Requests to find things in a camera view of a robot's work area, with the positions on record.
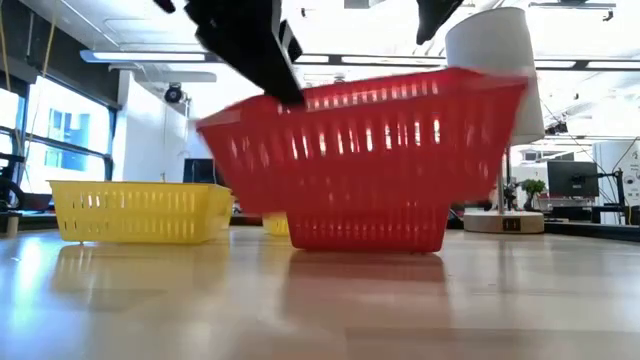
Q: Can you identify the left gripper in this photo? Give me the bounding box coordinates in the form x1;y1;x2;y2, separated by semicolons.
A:
184;0;306;107

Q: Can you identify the yellow plastic basket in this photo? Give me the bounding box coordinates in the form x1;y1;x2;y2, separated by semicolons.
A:
261;211;292;238
48;179;235;246

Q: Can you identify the black monitor on arm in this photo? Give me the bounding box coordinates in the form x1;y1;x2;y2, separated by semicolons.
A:
545;159;601;199

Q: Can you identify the white lamp with wooden base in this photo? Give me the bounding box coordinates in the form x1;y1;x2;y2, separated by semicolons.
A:
444;5;547;235

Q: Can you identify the black ceiling spotlight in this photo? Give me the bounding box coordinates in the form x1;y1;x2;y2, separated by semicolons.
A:
163;82;184;105

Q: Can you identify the long ceiling light bar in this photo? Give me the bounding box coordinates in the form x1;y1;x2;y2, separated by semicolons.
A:
78;48;640;71

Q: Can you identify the black monitor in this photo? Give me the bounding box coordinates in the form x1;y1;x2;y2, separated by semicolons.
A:
181;157;224;186

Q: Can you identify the small potted tree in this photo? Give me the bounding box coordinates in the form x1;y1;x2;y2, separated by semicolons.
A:
520;178;548;212

